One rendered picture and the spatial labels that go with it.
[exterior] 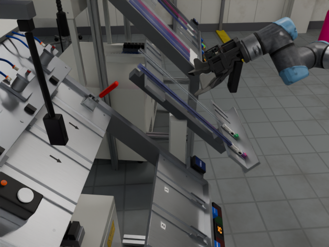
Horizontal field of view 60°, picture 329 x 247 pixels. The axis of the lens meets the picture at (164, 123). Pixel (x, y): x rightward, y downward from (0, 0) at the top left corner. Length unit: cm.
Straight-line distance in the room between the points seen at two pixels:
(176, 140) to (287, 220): 101
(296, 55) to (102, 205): 78
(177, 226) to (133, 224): 98
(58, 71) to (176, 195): 44
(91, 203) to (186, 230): 40
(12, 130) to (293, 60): 75
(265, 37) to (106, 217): 75
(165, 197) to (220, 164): 132
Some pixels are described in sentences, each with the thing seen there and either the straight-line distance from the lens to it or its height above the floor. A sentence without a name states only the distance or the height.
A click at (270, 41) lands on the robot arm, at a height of 111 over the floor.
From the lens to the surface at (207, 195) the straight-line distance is 90.
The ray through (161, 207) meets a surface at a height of 83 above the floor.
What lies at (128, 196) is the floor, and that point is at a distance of 185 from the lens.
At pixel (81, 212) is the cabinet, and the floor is 62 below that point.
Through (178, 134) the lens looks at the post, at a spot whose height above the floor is 77.
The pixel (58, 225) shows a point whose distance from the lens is 56.
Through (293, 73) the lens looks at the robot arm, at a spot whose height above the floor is 104.
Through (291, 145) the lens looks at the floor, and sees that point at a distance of 237.
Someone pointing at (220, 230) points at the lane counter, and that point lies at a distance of 93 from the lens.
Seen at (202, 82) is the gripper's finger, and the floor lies 100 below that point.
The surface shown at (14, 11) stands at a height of 134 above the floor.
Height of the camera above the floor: 142
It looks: 37 degrees down
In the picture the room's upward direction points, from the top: straight up
